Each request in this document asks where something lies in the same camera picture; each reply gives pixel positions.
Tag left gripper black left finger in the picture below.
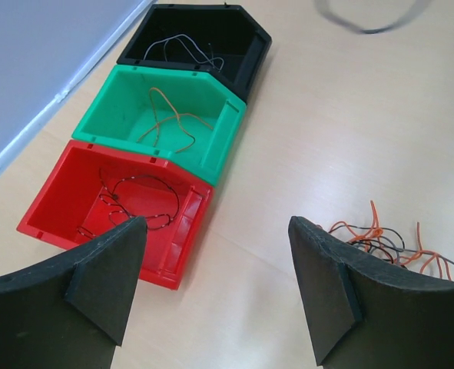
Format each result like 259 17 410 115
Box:
0 217 147 368

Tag red plastic bin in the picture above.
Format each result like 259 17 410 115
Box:
17 140 214 290

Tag orange wire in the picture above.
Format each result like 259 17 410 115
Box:
136 87 215 154

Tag black plastic bin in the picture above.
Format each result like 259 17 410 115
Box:
117 4 272 101

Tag orange grey black wires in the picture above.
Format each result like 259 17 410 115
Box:
318 199 454 284

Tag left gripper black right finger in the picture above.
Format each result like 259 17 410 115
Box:
288 216 454 368

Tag green plastic bin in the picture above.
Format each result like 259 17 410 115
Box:
72 65 247 186

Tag grey wire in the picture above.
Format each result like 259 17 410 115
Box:
144 33 226 72

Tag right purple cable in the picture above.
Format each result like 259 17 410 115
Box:
313 0 433 35

